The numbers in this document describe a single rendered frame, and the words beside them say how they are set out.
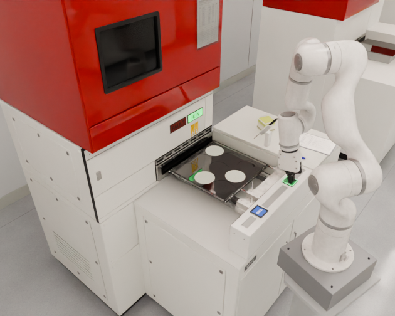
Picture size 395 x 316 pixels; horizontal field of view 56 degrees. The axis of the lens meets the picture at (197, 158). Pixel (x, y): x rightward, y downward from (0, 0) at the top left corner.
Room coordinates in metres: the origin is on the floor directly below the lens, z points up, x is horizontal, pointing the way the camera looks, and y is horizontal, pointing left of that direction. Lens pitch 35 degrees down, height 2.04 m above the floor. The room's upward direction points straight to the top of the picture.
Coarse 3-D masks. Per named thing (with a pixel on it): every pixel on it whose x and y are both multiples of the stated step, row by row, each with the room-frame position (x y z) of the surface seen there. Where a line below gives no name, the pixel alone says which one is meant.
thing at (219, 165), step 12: (216, 144) 1.73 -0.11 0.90; (192, 156) 1.62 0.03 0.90; (204, 156) 1.62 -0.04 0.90; (216, 156) 1.62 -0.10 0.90; (228, 156) 1.62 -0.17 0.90; (240, 156) 1.62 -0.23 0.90; (180, 168) 1.52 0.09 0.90; (192, 168) 1.52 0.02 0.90; (204, 168) 1.51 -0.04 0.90; (216, 168) 1.52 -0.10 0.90; (228, 168) 1.51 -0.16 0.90; (240, 168) 1.52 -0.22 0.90; (252, 168) 1.52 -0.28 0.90; (192, 180) 1.42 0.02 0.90; (216, 180) 1.42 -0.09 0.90; (216, 192) 1.32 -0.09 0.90; (228, 192) 1.32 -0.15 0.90
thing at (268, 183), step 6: (276, 174) 1.49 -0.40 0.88; (270, 180) 1.44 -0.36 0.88; (276, 180) 1.44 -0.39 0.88; (258, 186) 1.39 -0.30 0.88; (264, 186) 1.39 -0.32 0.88; (270, 186) 1.39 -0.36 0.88; (258, 192) 1.35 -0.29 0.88; (264, 192) 1.35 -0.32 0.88; (246, 198) 1.31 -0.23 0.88; (240, 210) 1.23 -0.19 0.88
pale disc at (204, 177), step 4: (200, 172) 1.48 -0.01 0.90; (204, 172) 1.48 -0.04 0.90; (208, 172) 1.48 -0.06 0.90; (196, 176) 1.45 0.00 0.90; (200, 176) 1.45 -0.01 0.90; (204, 176) 1.45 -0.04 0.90; (208, 176) 1.45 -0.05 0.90; (212, 176) 1.45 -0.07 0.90; (196, 180) 1.42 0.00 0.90; (200, 180) 1.42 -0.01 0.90; (204, 180) 1.42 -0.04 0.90; (208, 180) 1.42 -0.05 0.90; (212, 180) 1.42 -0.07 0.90
